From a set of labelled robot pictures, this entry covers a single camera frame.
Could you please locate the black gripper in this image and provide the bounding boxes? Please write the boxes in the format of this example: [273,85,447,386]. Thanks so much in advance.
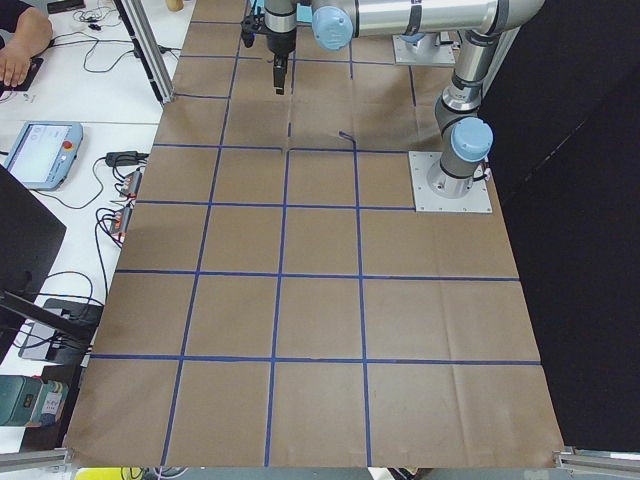
[267,30,294,94]

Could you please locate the green device box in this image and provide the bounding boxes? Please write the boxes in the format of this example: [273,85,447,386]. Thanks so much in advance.
[1,375,69,428]

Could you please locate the grey usb hub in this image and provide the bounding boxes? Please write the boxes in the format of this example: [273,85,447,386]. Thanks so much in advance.
[18,323,60,362]

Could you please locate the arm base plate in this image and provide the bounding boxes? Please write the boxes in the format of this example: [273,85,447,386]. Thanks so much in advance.
[408,151,492,214]
[393,32,456,67]

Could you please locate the aluminium frame post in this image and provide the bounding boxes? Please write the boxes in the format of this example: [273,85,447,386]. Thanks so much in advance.
[114,0,174,104]

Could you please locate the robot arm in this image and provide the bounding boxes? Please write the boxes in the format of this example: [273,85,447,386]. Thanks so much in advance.
[241,1,542,203]

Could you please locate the black monitor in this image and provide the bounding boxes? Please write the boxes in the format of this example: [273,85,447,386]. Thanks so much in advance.
[0,164,68,351]

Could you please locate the teach pendant upper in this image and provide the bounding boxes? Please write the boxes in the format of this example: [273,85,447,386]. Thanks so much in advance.
[3,120,84,191]

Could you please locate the black control box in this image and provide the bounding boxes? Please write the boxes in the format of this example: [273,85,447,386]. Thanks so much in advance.
[0,58,44,95]

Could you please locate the person hand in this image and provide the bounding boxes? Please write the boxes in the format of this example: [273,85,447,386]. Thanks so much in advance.
[1,44,33,87]

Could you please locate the person forearm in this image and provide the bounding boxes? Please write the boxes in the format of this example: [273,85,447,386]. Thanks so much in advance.
[3,7,53,57]

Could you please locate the orange adapter lower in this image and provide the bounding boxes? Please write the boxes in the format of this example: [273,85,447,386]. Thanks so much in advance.
[109,207,133,240]

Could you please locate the black power adapter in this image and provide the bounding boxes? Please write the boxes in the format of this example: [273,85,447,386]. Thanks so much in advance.
[105,151,139,167]

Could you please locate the orange adapter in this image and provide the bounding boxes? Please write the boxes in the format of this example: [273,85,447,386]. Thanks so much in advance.
[109,207,133,240]
[120,170,142,198]

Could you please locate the orange adapter upper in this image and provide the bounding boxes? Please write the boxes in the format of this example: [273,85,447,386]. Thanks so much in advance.
[120,170,142,198]

